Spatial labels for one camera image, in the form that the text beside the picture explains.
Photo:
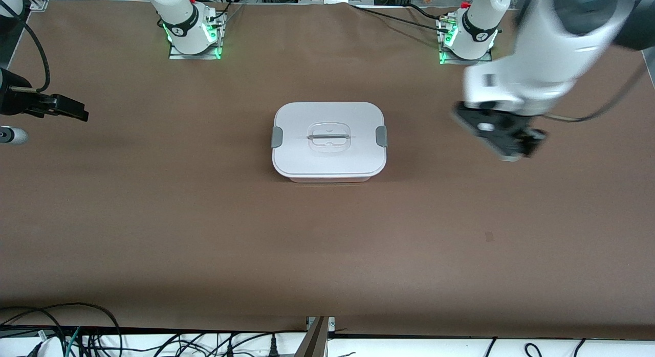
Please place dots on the pink storage box base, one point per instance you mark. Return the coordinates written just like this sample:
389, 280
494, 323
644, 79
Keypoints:
330, 179

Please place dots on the white table frame ledge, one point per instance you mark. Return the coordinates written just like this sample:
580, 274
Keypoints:
409, 349

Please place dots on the brown table cover sheet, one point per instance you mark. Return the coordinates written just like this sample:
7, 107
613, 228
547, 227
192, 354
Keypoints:
460, 275

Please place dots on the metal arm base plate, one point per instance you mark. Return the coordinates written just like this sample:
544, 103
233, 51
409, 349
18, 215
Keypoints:
450, 61
197, 57

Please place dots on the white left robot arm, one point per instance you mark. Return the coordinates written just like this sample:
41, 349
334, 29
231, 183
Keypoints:
552, 50

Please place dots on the white box lid grey latches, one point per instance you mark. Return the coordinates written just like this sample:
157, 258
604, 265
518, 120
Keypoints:
327, 157

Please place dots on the aluminium corner bracket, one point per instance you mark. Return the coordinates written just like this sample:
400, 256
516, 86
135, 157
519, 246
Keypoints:
36, 3

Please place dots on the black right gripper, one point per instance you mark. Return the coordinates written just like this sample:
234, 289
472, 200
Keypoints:
15, 100

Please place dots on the aluminium frame post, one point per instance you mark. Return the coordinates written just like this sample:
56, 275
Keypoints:
314, 341

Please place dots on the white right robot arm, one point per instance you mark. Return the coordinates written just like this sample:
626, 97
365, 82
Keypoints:
179, 19

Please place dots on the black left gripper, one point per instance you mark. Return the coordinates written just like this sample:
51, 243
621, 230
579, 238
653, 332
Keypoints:
533, 137

